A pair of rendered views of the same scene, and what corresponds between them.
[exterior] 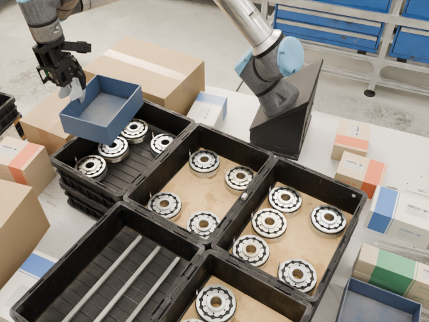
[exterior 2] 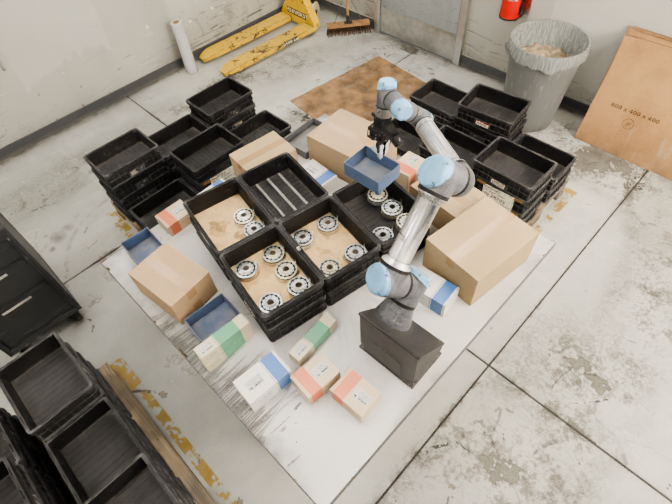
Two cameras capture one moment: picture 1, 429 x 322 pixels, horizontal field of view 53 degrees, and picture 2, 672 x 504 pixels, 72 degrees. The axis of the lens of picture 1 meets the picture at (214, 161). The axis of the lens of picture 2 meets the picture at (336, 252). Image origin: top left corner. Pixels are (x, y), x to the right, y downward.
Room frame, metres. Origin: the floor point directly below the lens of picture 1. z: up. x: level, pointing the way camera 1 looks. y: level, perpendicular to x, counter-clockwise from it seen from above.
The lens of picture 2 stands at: (1.48, -1.12, 2.51)
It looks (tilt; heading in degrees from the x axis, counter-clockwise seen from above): 53 degrees down; 117
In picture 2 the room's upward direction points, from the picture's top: 5 degrees counter-clockwise
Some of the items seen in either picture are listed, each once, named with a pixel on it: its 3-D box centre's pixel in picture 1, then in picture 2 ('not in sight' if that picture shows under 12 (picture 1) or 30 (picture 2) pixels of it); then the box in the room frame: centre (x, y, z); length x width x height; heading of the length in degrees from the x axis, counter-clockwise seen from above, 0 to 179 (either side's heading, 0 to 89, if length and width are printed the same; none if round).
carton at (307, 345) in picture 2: not in sight; (313, 339); (0.96, -0.37, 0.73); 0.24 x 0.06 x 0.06; 73
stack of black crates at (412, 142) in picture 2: not in sight; (406, 147); (0.81, 1.49, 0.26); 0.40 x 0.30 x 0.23; 158
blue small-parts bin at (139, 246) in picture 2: not in sight; (145, 250); (-0.03, -0.23, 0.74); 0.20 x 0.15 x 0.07; 155
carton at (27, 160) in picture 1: (18, 160); (408, 168); (1.04, 0.68, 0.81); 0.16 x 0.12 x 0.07; 71
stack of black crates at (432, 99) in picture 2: not in sight; (439, 115); (0.96, 1.85, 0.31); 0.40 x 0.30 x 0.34; 158
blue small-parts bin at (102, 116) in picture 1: (103, 108); (371, 169); (0.96, 0.32, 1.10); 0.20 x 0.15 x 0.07; 159
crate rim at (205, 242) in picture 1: (202, 177); (328, 236); (0.86, 0.04, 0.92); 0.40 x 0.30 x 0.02; 148
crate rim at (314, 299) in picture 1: (292, 221); (270, 269); (0.70, -0.22, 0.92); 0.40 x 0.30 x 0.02; 148
